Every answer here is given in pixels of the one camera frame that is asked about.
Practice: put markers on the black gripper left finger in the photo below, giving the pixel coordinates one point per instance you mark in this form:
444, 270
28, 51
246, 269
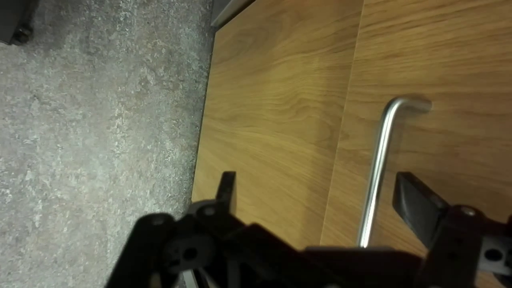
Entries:
176, 250

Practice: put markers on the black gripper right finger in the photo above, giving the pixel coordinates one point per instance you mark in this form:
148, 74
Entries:
457, 245

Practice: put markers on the wooden front white drawer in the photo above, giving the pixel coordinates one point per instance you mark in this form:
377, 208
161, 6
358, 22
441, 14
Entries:
452, 64

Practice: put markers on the wooden lower cabinet front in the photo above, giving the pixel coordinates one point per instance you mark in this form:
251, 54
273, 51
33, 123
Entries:
265, 106

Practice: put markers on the black equipment base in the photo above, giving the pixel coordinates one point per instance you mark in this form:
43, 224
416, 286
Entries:
16, 18

